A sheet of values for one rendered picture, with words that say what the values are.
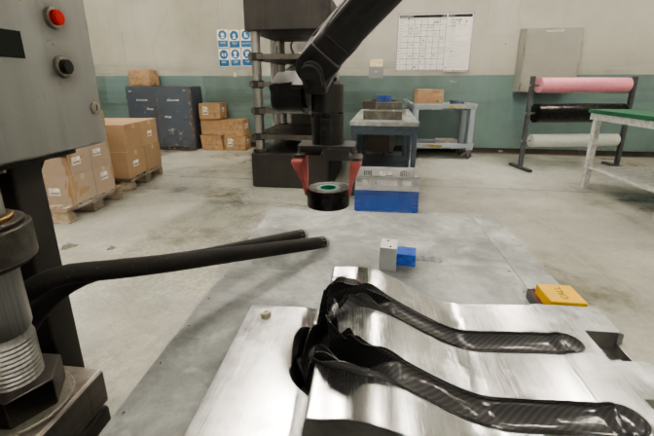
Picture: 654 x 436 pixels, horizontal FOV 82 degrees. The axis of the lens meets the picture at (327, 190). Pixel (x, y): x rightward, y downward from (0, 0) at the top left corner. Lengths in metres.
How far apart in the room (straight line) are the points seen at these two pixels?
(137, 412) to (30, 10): 0.63
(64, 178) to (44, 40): 3.19
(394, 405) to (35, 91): 0.70
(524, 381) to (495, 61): 6.59
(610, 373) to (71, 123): 0.89
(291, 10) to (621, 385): 4.04
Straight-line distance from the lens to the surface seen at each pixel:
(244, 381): 0.50
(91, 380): 0.69
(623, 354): 0.62
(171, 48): 7.78
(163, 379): 0.62
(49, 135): 0.80
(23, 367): 0.63
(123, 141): 4.70
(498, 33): 6.98
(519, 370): 0.51
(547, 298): 0.77
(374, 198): 3.55
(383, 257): 0.83
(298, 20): 4.22
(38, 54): 0.81
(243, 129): 6.86
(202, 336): 0.68
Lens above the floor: 1.19
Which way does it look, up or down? 16 degrees down
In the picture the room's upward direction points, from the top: straight up
